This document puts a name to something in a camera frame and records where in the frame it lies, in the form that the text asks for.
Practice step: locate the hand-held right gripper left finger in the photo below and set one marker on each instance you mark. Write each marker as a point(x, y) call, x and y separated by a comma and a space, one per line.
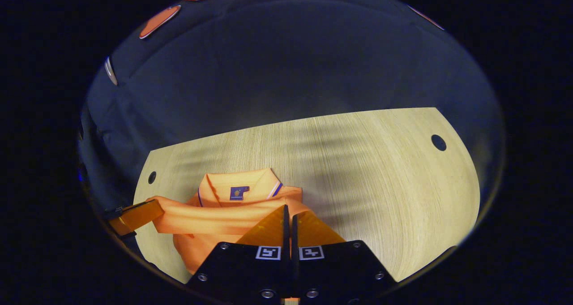
point(250, 269)

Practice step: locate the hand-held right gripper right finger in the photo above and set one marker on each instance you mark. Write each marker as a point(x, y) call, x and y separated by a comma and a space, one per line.
point(340, 269)

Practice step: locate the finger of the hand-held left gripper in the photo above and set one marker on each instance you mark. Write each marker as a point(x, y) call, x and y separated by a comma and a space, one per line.
point(134, 217)

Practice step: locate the orange T-shirt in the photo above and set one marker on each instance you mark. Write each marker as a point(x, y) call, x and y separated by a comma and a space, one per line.
point(224, 220)

